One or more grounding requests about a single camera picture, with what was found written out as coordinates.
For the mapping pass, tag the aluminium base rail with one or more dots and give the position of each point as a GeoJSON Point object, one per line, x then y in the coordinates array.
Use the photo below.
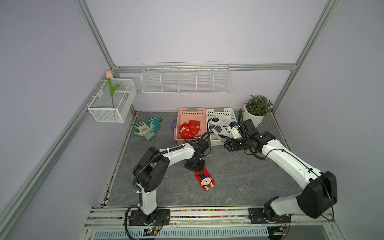
{"type": "Point", "coordinates": [231, 216]}

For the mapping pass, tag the pink plastic basket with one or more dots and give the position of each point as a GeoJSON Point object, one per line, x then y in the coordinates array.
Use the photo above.
{"type": "Point", "coordinates": [186, 116]}

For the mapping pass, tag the white sock hexagon patch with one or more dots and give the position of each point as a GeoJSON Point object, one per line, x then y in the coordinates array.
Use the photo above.
{"type": "Point", "coordinates": [219, 121]}

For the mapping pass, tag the white mesh wall box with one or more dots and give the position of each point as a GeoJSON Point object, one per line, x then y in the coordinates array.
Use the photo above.
{"type": "Point", "coordinates": [101, 107]}

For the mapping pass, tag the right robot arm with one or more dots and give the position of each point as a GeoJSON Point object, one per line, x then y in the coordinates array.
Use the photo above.
{"type": "Point", "coordinates": [319, 189]}

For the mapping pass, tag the green white garden glove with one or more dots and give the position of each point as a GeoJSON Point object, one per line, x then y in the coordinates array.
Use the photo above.
{"type": "Point", "coordinates": [145, 130]}

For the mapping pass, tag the potted green plant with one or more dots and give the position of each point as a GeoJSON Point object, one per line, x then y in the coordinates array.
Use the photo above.
{"type": "Point", "coordinates": [256, 108]}

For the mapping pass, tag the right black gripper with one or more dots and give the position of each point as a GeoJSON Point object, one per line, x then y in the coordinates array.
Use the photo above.
{"type": "Point", "coordinates": [230, 146]}

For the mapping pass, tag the white wire wall shelf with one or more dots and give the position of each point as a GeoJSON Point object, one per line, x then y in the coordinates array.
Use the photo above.
{"type": "Point", "coordinates": [186, 78]}

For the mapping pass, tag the artificial pink tulip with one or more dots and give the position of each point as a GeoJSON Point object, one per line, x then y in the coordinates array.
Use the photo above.
{"type": "Point", "coordinates": [112, 88]}

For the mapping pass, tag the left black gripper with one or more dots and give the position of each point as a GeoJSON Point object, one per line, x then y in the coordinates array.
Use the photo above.
{"type": "Point", "coordinates": [199, 169]}

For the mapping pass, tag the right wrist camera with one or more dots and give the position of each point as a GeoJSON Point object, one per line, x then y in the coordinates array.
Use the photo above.
{"type": "Point", "coordinates": [234, 126]}

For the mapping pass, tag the white sock grey bird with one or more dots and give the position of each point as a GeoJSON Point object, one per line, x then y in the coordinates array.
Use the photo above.
{"type": "Point", "coordinates": [221, 132]}

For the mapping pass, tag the red penguin sock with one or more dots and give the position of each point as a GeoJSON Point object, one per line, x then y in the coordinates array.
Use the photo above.
{"type": "Point", "coordinates": [205, 179]}

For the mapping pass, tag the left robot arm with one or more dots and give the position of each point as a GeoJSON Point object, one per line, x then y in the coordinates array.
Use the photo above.
{"type": "Point", "coordinates": [150, 172]}

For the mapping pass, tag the white plastic basket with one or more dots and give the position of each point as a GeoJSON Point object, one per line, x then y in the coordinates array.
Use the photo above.
{"type": "Point", "coordinates": [225, 113]}

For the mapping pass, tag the purple pink garden trowel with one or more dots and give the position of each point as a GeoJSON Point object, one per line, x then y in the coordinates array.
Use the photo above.
{"type": "Point", "coordinates": [174, 124]}

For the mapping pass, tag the red santa sock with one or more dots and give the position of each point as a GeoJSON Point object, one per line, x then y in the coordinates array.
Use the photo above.
{"type": "Point", "coordinates": [190, 130]}

